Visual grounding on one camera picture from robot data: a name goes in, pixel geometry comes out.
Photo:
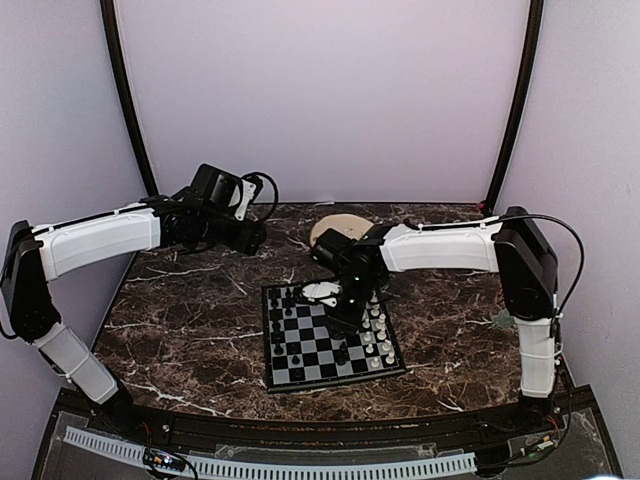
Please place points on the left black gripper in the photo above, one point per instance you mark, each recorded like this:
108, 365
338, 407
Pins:
250, 239

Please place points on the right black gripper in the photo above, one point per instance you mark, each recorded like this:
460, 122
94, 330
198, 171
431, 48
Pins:
347, 323

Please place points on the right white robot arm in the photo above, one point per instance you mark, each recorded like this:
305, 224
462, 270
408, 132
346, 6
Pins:
510, 246

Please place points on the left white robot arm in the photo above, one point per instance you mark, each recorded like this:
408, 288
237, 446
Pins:
212, 210

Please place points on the green circuit board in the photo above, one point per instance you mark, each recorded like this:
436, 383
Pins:
163, 461

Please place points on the black and grey chessboard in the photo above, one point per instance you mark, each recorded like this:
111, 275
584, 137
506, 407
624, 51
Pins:
303, 355

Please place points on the ceramic bird plate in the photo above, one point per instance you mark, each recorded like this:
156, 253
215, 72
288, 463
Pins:
350, 225

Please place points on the cream ceramic cup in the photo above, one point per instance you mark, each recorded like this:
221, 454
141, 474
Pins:
503, 320

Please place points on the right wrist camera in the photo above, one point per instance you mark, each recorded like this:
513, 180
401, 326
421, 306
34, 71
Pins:
323, 292

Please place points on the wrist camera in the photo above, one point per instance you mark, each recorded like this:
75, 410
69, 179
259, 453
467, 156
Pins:
323, 292
244, 195

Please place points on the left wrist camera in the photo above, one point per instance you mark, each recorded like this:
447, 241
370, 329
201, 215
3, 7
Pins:
244, 195

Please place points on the black front rail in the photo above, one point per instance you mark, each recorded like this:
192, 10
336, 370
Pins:
490, 426

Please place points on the white slotted cable duct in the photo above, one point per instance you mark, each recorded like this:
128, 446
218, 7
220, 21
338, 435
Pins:
262, 463

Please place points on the left black frame post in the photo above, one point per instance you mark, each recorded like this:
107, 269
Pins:
119, 71

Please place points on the black frame post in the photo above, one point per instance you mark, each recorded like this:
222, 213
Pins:
521, 90
119, 71

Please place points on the right black frame post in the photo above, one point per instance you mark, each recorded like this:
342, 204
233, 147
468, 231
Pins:
521, 90

